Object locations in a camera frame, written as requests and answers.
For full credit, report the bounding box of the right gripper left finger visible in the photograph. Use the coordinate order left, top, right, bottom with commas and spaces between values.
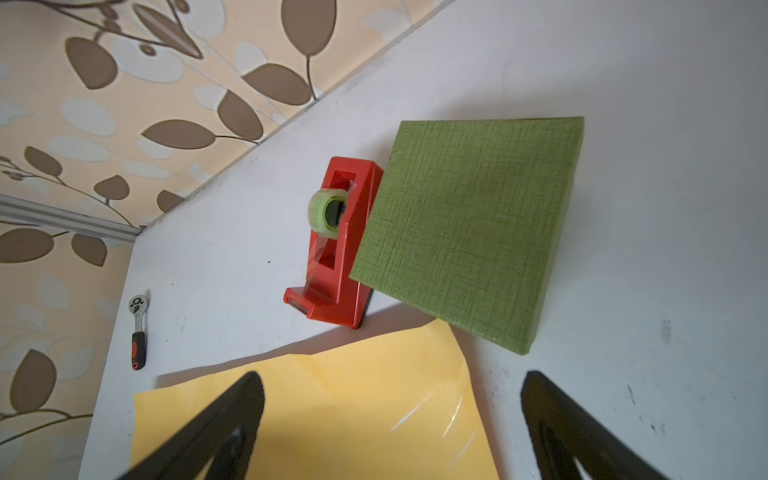
122, 371, 265, 479

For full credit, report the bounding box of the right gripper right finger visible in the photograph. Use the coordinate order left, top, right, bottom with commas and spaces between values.
520, 371, 664, 479

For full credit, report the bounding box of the green gift box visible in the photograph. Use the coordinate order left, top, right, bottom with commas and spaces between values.
351, 117, 585, 355

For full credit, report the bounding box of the red tape dispenser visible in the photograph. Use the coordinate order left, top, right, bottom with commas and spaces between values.
283, 157, 383, 329

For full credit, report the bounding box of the red handled ratchet wrench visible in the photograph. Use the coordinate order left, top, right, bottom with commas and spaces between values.
128, 295, 150, 371

